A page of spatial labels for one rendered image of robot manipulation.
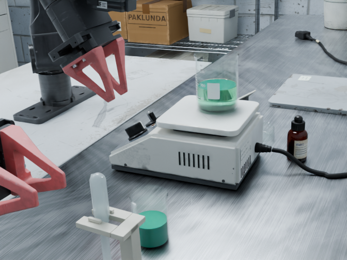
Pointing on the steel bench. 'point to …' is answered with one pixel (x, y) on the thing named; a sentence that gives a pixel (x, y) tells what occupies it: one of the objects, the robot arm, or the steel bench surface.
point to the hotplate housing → (194, 155)
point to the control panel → (138, 136)
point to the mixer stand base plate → (312, 94)
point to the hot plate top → (245, 106)
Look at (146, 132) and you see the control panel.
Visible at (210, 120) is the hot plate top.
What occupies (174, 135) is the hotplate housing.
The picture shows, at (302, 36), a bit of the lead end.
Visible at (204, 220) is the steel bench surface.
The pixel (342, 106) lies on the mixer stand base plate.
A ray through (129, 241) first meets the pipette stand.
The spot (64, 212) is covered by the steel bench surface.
